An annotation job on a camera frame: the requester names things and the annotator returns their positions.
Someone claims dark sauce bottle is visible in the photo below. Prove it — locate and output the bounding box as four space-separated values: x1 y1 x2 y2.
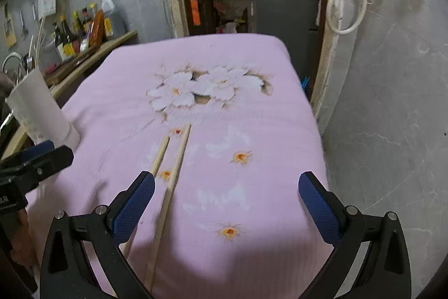
58 15 79 56

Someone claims white hose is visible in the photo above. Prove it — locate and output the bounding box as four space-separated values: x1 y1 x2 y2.
327 0 368 36

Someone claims white plastic cup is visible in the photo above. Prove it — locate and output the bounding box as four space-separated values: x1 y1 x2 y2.
5 69 82 148

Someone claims pink floral tablecloth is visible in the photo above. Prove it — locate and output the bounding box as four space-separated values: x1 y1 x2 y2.
21 33 337 299

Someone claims grey refrigerator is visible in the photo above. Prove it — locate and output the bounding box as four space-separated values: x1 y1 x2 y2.
250 0 323 73

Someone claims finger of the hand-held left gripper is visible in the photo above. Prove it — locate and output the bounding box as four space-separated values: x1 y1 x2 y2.
0 140 56 169
0 145 75 194

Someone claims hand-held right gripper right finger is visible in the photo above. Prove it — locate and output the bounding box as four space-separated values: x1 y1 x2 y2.
297 171 412 299

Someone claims person's left hand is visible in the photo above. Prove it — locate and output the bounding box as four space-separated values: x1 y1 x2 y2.
10 208 38 267

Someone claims cooking oil bottle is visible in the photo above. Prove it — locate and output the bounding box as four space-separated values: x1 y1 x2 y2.
101 0 116 37

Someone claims brown packet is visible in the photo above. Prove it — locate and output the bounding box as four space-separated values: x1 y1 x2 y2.
92 10 106 44

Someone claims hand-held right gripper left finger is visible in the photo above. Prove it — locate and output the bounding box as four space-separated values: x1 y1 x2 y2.
39 170 156 299

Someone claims curved metal tube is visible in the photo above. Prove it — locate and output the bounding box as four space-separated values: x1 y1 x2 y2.
2 53 22 75

